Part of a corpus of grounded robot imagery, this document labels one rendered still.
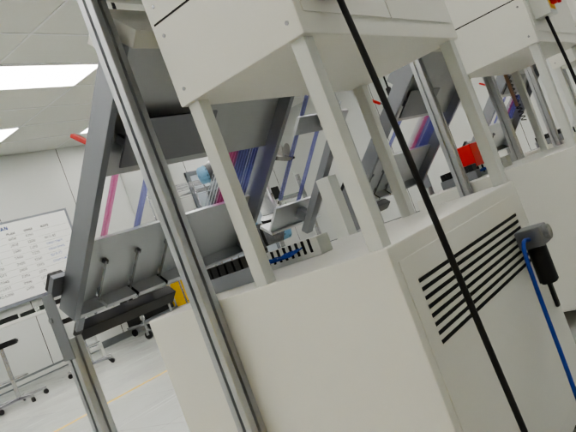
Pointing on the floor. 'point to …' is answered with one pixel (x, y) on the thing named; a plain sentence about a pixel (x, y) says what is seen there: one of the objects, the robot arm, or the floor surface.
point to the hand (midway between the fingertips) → (290, 159)
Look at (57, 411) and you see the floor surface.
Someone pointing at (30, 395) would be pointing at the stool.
